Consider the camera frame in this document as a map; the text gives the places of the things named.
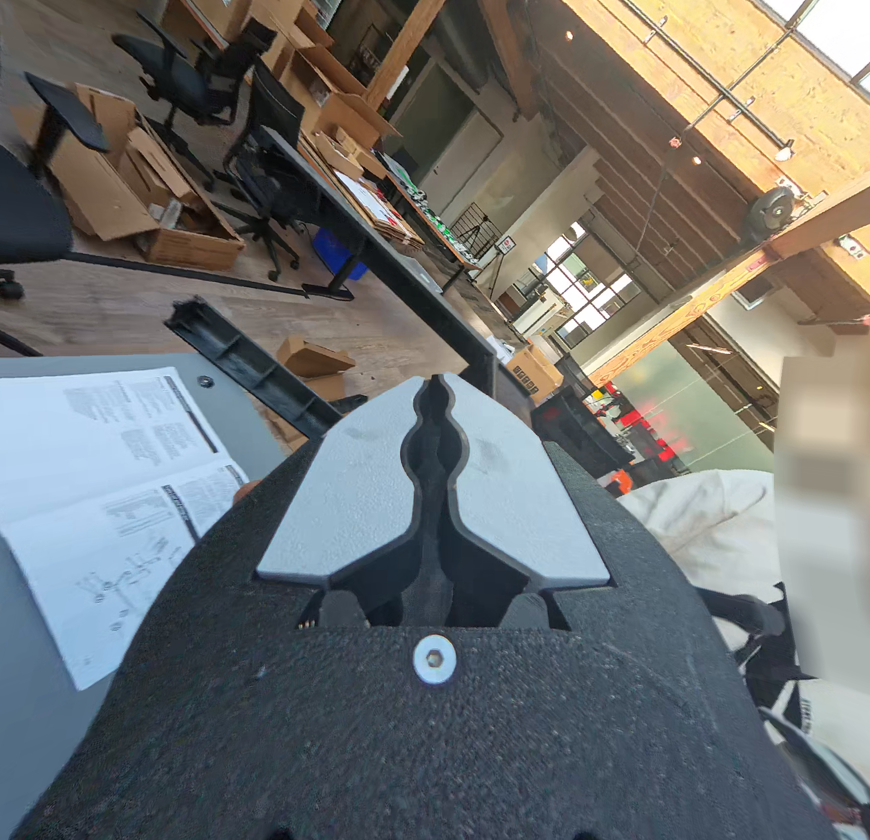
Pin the white instruction sheet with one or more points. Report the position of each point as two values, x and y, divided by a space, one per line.
68 446

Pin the cardboard box with black icons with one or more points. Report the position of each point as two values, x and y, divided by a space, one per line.
533 371

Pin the frosted glass partition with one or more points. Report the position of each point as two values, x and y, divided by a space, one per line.
693 418

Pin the black plastic cart leg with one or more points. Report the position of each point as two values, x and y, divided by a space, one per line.
258 371

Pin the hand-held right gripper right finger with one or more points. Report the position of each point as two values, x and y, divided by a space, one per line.
523 507

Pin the person's right hand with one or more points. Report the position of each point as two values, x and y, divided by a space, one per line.
245 490

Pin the blue recycling bin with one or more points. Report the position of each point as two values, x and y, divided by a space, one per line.
333 249

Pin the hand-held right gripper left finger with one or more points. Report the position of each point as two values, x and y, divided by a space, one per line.
353 493

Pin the wall air vent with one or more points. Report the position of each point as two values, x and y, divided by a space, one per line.
754 293

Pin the black mesh office chair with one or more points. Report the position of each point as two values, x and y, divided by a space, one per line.
578 425

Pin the cluttered wooden-edged desk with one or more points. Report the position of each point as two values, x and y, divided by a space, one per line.
435 221

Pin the flat cardboard stack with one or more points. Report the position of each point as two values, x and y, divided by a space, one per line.
380 208

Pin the wooden beam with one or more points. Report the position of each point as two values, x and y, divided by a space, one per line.
680 323

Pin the black-framed window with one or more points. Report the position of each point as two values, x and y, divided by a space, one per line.
578 283

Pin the wooden post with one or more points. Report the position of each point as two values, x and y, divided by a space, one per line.
408 38

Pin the round grey ceiling fixture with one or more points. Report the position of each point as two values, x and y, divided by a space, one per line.
768 211

